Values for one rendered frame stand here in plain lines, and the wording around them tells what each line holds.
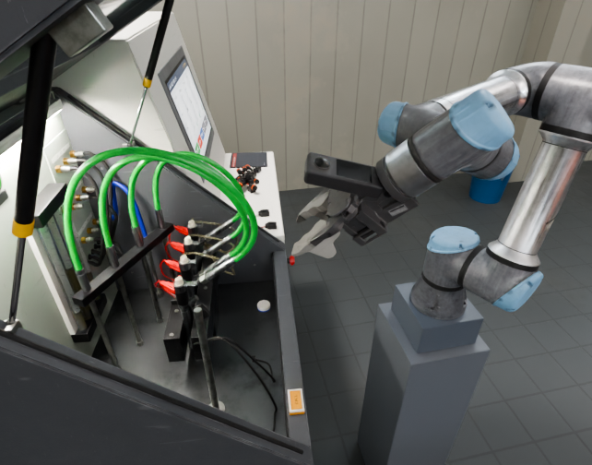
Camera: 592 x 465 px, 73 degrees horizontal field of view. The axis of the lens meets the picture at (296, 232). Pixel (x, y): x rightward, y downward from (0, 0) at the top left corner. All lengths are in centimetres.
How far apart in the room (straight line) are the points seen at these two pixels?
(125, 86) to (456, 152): 83
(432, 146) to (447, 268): 57
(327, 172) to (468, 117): 19
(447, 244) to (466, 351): 35
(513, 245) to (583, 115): 29
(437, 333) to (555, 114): 59
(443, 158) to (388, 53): 301
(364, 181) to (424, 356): 72
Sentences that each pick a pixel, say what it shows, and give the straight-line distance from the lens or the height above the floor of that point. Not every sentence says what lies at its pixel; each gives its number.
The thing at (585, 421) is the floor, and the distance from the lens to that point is 236.
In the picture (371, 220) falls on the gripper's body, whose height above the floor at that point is 137.
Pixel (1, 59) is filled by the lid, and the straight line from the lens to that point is 39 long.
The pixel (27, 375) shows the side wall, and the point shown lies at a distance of 64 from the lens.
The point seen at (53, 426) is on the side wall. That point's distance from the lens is 73.
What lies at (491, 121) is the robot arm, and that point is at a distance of 54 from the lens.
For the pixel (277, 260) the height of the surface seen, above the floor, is 95.
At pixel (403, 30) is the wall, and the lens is 355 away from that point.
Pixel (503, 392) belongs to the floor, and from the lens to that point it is 229.
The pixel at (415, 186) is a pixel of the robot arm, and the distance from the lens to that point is 57.
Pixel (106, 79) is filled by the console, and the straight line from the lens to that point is 114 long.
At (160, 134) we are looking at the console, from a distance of 115.
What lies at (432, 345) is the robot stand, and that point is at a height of 83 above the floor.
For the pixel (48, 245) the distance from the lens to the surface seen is 98.
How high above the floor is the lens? 169
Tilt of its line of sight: 34 degrees down
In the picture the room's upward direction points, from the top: straight up
